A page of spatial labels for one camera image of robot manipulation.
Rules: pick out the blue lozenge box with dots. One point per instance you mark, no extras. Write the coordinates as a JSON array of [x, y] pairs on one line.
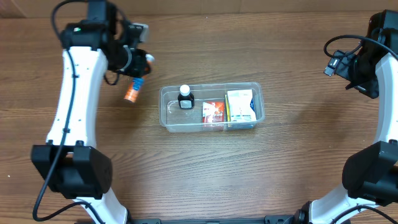
[[228, 110]]

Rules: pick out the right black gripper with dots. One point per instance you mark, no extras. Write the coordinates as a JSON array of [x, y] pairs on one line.
[[370, 85]]

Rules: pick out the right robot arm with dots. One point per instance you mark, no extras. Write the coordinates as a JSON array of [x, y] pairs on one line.
[[369, 178]]

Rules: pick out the red white medicine box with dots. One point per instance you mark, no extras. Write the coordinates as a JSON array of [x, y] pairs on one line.
[[213, 115]]

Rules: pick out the clear plastic container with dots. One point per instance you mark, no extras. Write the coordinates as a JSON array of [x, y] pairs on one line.
[[177, 120]]

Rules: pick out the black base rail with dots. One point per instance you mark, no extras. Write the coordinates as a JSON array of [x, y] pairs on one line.
[[214, 221]]

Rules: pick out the orange effervescent tablet tube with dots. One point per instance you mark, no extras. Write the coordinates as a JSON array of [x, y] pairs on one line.
[[137, 83]]

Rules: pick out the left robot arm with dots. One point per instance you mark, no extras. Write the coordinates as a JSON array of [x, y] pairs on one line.
[[69, 161]]

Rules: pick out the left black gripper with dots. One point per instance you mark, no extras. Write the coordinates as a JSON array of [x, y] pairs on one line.
[[135, 54]]

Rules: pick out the white plaster box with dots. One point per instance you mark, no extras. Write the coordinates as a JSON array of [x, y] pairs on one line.
[[248, 92]]

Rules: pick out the dark syrup bottle white cap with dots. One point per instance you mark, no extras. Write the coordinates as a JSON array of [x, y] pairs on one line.
[[185, 98]]

